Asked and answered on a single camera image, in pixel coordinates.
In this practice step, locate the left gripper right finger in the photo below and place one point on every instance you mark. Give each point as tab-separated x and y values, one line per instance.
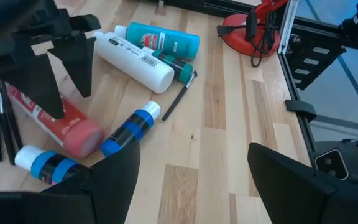
284	193

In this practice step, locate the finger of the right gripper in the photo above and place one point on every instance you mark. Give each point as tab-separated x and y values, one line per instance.
78	62
33	84

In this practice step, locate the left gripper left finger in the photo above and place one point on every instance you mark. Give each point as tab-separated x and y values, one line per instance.
113	193

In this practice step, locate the large white paint bottle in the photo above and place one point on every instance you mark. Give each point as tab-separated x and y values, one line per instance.
135	62

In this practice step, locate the red paint bottle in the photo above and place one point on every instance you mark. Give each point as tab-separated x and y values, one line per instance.
73	130

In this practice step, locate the small royal blue paint bottle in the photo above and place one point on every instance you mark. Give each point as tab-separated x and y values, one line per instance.
132	127

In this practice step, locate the small light blue paint bottle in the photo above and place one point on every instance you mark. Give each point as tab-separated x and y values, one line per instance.
47	165

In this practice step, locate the large turquoise paint bottle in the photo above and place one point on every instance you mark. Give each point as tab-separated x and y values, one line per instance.
172	40

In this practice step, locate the small green paint bottle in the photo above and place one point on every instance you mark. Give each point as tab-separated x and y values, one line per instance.
179	67

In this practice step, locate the black flat-bristle paintbrush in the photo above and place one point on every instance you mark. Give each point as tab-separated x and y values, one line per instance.
179	98

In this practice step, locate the black table edge clip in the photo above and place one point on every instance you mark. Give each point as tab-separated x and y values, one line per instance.
300	109

